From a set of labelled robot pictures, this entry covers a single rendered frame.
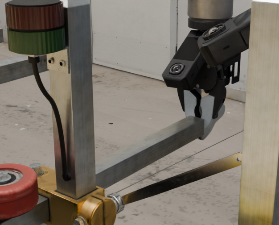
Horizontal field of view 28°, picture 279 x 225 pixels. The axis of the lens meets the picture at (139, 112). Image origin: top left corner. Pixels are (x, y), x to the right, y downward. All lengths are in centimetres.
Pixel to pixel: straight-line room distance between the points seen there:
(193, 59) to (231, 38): 35
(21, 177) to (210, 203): 187
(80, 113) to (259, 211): 24
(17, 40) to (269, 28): 26
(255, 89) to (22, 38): 24
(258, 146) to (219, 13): 44
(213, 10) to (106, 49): 369
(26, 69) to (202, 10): 31
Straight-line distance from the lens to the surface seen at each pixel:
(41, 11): 57
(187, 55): 91
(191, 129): 93
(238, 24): 56
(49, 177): 74
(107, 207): 69
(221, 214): 241
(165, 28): 410
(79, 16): 62
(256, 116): 49
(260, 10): 47
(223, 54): 55
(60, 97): 65
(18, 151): 306
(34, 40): 58
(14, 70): 96
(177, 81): 87
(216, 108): 95
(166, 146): 88
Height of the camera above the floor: 119
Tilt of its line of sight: 20 degrees down
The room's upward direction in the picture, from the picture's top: straight up
